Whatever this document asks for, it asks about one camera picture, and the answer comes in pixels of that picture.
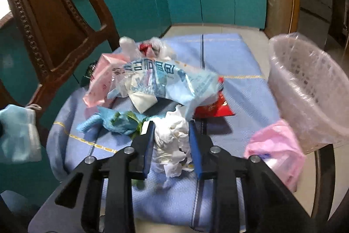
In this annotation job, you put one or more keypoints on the white tissue paper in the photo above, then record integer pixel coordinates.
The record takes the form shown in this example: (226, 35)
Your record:
(171, 154)

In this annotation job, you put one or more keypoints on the brown wooden chair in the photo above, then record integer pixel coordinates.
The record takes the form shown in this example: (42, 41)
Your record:
(57, 38)

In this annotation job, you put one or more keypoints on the light blue face mask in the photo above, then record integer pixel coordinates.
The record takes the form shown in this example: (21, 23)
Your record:
(20, 141)

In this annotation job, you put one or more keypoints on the white plastic waste basket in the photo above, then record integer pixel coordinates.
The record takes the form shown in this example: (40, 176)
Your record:
(311, 91)

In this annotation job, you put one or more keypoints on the blue cloth table cover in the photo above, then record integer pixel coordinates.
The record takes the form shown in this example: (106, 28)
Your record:
(183, 200)

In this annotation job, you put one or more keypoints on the pink plastic bag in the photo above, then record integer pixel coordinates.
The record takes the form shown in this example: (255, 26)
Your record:
(278, 146)

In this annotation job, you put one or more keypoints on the white blue bread wrapper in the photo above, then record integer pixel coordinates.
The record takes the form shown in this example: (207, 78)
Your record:
(187, 85)

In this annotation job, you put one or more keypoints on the clear plastic bag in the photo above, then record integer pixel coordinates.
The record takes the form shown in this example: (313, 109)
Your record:
(154, 48)

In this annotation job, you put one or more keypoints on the red snack packet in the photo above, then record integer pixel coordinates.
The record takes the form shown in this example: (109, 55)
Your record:
(218, 109)

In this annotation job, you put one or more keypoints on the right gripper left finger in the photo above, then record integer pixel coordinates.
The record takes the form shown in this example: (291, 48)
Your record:
(75, 205)

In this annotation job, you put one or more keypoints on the pink tissue packet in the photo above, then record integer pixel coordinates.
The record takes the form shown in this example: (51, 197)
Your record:
(101, 79)

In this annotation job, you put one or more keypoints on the teal kitchen base cabinets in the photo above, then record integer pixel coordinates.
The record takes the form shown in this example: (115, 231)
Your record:
(140, 20)

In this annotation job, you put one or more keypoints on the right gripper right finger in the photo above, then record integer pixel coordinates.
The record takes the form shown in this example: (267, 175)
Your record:
(246, 186)

